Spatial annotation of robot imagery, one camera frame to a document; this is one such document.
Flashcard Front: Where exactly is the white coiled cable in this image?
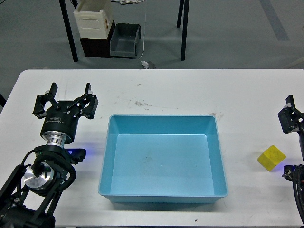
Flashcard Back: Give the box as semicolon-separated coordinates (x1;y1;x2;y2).
110;0;145;5

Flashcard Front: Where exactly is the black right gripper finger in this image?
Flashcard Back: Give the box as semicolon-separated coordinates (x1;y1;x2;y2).
278;95;304;134

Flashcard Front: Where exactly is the dark brown box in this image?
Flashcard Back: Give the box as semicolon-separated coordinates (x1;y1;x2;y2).
80;20;115;58

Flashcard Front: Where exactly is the black table leg right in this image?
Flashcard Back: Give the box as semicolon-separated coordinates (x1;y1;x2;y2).
176;0;190;61

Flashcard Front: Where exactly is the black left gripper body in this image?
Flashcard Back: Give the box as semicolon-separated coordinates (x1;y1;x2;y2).
39;100;81;144

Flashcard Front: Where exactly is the yellow block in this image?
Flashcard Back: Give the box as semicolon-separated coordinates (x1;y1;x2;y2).
257;145;286;171

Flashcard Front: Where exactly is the cream white plastic container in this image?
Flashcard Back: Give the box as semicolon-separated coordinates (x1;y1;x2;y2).
74;0;114;39

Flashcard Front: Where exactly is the light blue plastic box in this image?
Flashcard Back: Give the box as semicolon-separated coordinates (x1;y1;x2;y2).
98;115;228;203

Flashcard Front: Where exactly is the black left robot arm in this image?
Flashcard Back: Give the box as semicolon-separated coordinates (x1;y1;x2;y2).
0;83;98;228

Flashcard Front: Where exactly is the white cable with plug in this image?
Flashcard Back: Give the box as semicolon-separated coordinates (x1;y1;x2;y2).
138;0;149;69

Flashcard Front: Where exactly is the black table leg left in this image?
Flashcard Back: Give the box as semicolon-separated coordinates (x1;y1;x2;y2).
59;0;78;62

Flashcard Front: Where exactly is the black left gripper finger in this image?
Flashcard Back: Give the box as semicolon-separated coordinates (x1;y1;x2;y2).
73;83;98;119
33;83;58;119

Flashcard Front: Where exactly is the grey plastic bin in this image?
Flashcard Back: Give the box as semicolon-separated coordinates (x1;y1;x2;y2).
110;23;141;58

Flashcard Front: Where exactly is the black table leg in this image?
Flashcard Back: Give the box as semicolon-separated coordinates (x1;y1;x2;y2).
176;0;190;61
59;0;78;62

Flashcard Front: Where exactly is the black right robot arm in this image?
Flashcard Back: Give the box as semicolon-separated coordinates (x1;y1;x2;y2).
278;95;304;220

